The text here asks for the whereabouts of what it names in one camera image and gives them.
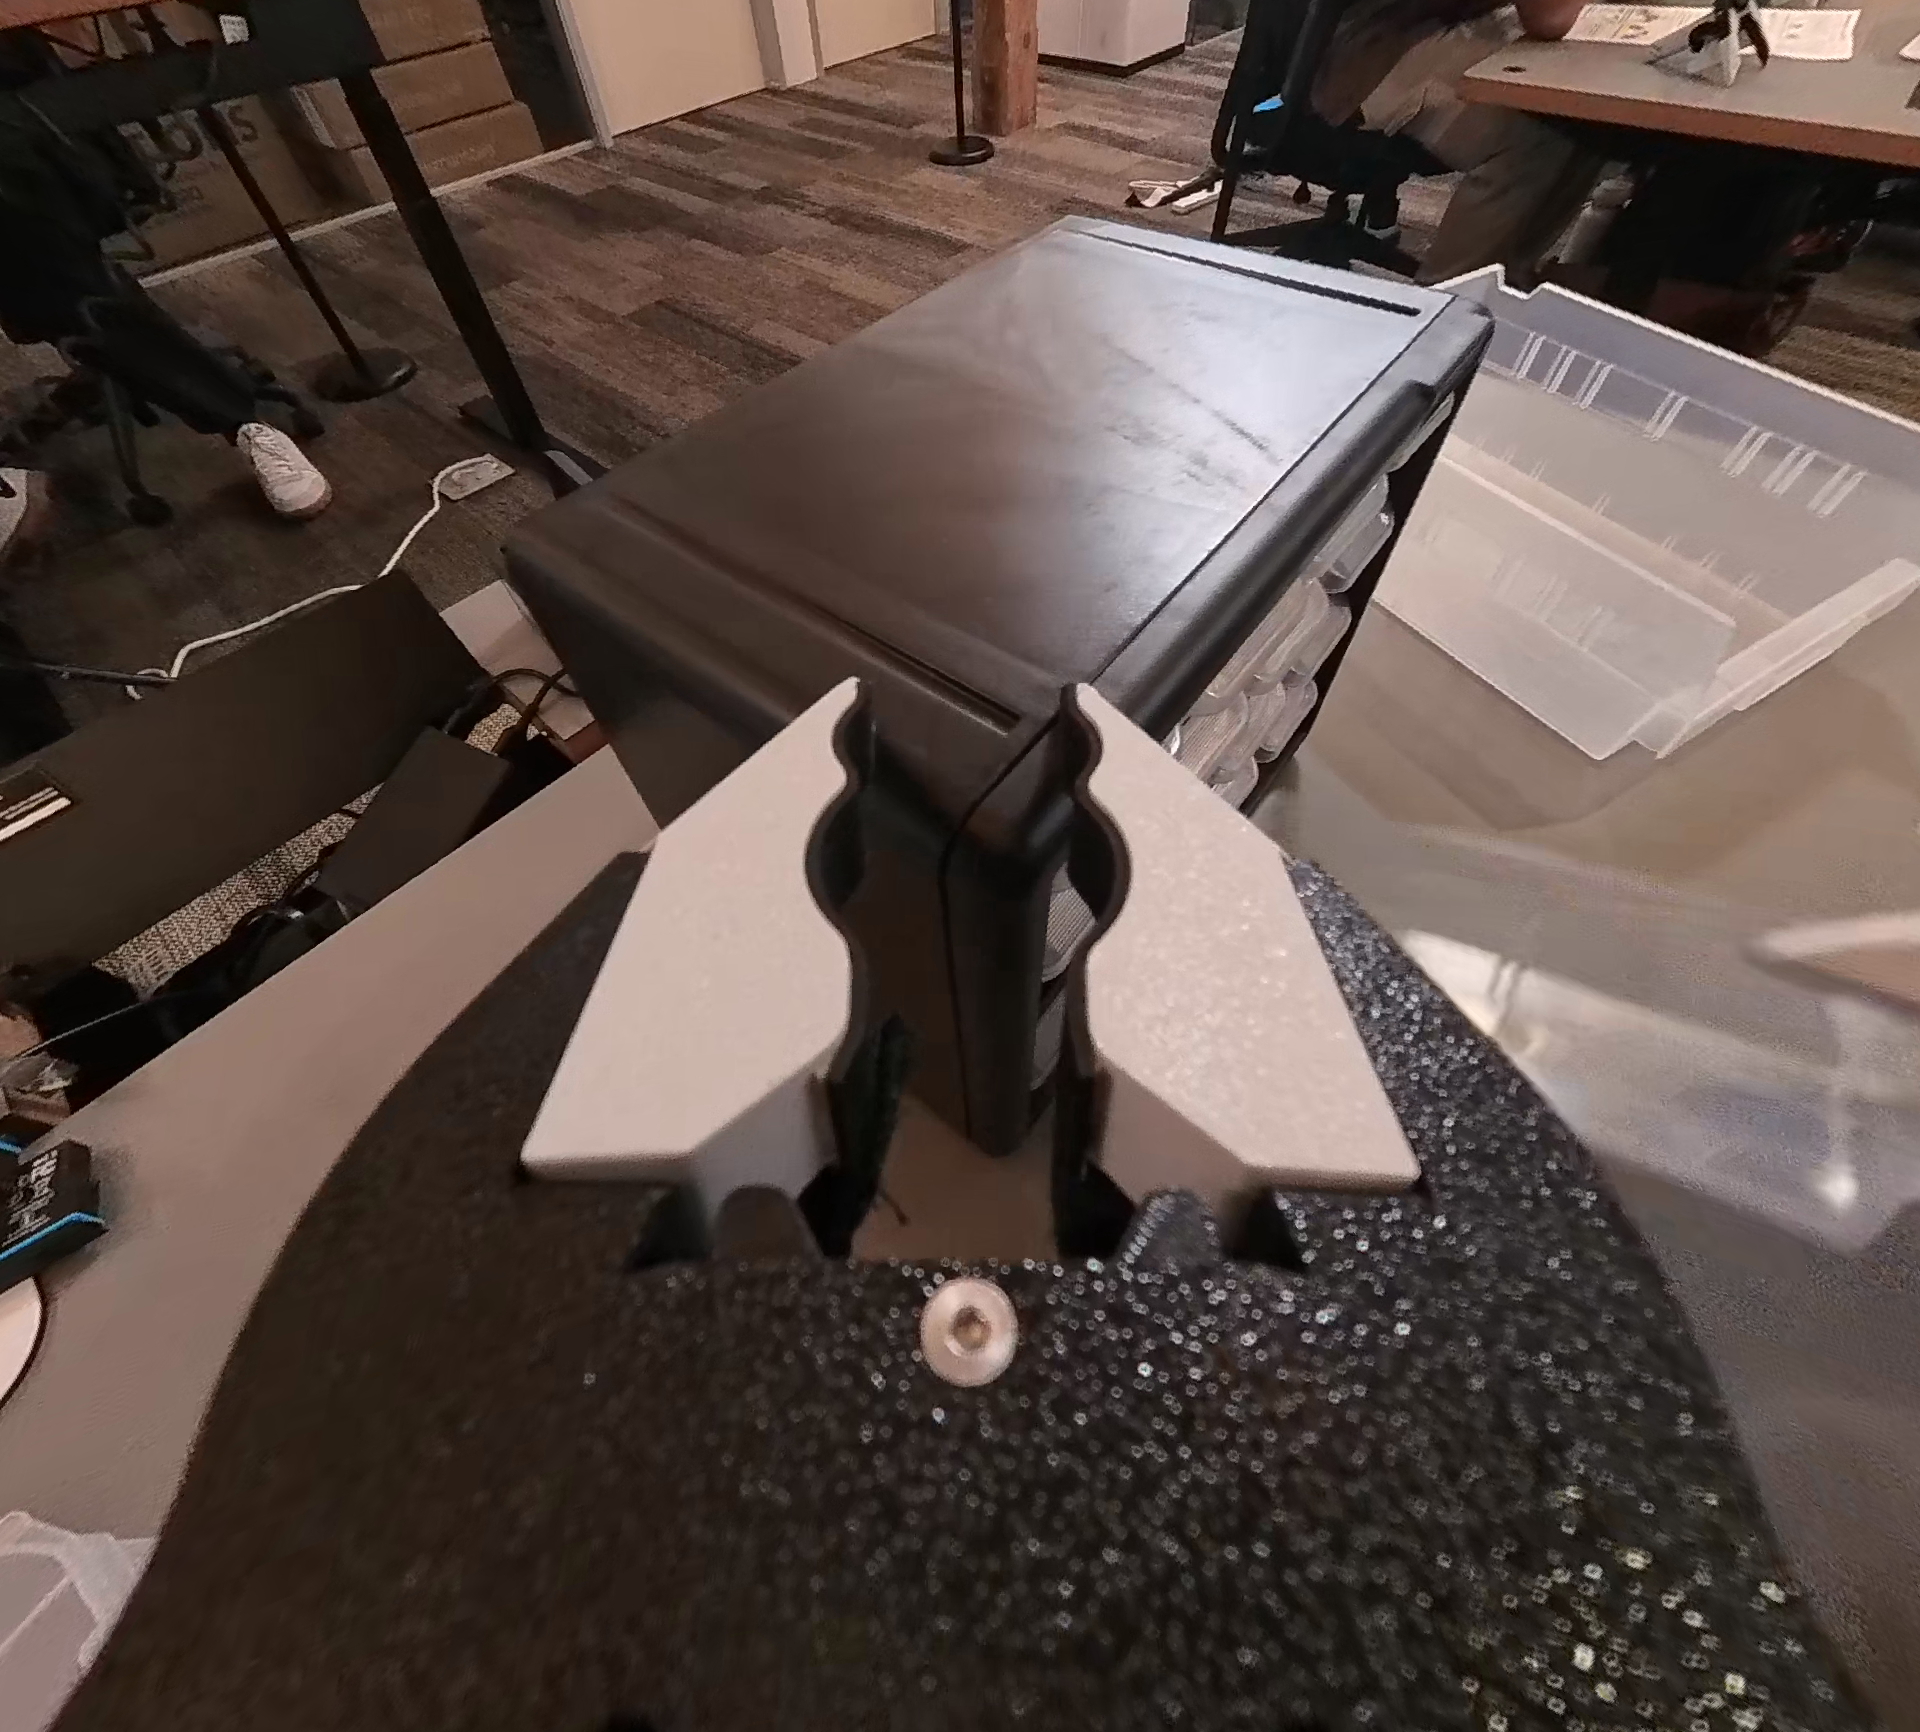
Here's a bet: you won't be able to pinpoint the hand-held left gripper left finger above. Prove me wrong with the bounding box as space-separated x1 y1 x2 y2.
517 675 919 1262

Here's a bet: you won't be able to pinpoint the black office chair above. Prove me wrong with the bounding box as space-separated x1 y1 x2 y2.
1204 0 1459 275

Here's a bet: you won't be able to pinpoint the white cable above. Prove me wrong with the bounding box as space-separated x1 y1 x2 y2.
125 456 503 701

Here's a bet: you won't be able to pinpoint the small black blue box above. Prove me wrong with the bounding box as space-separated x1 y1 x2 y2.
0 1127 114 1293

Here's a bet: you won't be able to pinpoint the large clear plastic bin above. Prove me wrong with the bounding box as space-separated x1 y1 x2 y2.
1371 264 1920 761

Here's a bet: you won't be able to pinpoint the black power adapter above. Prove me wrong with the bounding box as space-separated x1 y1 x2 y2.
311 724 521 911

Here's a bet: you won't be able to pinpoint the white paper sheets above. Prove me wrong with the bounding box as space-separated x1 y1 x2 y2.
1563 0 1866 66

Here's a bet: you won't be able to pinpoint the pale plastic object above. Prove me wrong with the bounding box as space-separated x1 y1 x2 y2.
0 1506 155 1732

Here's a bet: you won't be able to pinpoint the black drawer cabinet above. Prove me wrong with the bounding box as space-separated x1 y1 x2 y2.
502 214 1498 1151

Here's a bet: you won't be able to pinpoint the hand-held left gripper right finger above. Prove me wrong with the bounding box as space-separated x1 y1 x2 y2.
1049 683 1424 1262

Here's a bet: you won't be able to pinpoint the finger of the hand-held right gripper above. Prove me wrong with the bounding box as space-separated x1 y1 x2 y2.
1745 909 1920 1017

